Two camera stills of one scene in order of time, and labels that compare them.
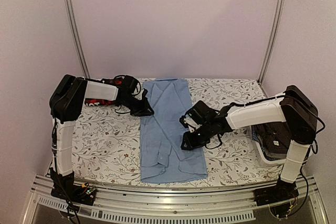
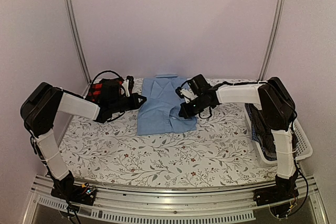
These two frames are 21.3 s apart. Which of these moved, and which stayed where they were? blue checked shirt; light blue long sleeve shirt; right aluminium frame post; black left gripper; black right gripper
Moved: light blue long sleeve shirt; black left gripper; black right gripper
Stayed: blue checked shirt; right aluminium frame post
